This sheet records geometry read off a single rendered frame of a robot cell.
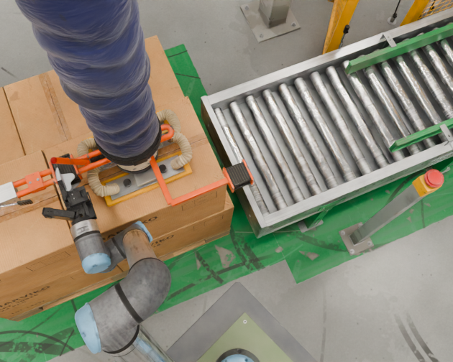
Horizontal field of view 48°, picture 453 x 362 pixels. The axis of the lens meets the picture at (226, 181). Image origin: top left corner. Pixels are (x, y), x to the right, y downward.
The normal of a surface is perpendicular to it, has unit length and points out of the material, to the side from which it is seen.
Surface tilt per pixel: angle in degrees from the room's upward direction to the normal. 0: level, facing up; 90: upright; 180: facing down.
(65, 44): 75
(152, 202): 1
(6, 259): 0
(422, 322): 0
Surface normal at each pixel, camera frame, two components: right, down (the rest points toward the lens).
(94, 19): 0.55, 0.75
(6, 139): 0.04, -0.33
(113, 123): 0.01, 0.85
